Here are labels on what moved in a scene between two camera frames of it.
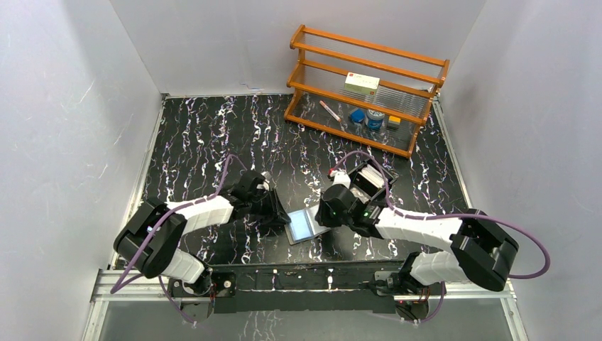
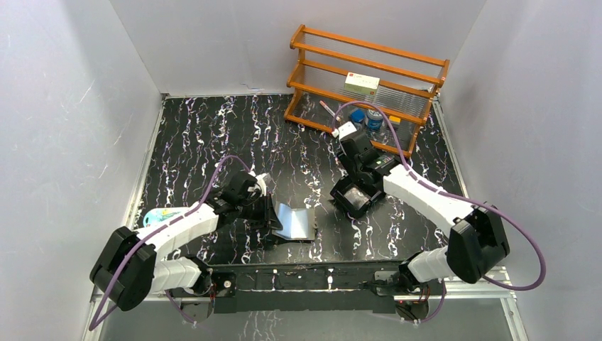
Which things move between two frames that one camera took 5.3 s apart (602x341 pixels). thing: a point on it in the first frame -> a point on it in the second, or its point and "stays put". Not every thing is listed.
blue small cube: x=357 y=115 stays put
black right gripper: x=322 y=216 -> x=346 y=165
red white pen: x=331 y=111 stays put
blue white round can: x=375 y=118 stays put
